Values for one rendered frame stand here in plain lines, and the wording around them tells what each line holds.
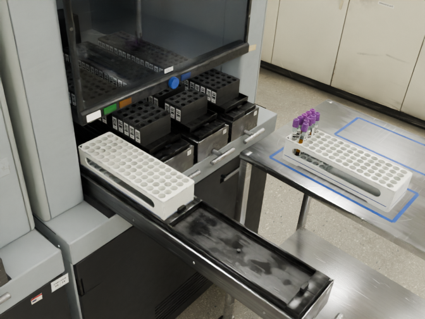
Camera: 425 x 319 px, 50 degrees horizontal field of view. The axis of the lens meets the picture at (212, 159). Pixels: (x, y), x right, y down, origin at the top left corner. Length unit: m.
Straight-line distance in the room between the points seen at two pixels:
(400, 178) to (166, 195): 0.53
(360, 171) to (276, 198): 1.28
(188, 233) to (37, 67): 0.45
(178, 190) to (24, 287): 0.38
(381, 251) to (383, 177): 1.15
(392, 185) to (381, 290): 0.66
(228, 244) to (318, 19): 2.52
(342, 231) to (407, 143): 0.96
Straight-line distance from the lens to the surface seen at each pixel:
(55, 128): 1.03
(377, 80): 3.24
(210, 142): 1.30
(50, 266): 1.09
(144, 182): 1.02
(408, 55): 3.13
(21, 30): 0.92
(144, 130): 1.19
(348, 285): 1.67
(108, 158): 1.10
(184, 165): 1.25
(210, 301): 1.89
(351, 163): 1.13
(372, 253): 2.22
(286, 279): 0.93
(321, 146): 1.17
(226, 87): 1.40
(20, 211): 1.08
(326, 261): 1.72
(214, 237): 0.98
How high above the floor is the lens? 1.50
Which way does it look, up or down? 35 degrees down
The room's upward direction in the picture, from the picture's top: 4 degrees clockwise
